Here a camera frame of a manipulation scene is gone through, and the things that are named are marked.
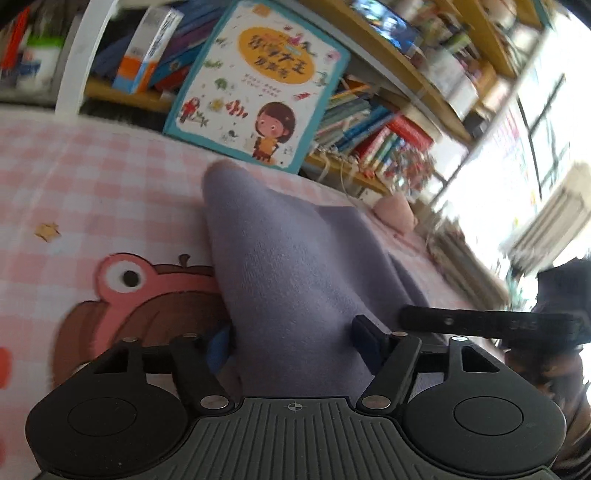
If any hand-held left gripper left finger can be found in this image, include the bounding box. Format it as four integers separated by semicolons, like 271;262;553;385
88;325;236;412

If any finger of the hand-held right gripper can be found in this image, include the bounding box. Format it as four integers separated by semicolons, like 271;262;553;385
399;305;580;340

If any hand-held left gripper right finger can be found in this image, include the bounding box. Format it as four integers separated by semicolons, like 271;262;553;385
352;315;504;412

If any lavender knit sweater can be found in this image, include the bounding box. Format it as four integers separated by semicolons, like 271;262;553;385
202;159;467;402

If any white ribbed appliance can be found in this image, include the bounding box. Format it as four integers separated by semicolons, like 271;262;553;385
503;161;591;273

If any pink plush toy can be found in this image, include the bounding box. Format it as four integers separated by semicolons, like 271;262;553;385
373;193;419;232

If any row of colourful books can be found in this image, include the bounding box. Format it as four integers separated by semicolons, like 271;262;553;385
314;76;439;181

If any pink checked cartoon blanket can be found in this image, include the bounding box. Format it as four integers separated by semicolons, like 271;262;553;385
0;104;513;480

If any wooden bookshelf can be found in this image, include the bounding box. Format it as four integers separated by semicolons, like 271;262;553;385
83;0;555;195

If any children's picture book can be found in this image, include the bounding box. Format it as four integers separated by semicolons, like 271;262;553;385
163;0;352;175

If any white and orange carton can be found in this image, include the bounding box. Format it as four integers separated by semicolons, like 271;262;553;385
112;7;184;95

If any stack of blue books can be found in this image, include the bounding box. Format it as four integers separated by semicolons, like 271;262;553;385
90;0;222;93

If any white shelf unit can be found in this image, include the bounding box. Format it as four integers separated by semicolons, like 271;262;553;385
54;0;123;118

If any white jar green lid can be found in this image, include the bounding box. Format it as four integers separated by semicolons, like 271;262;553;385
16;34;65;93

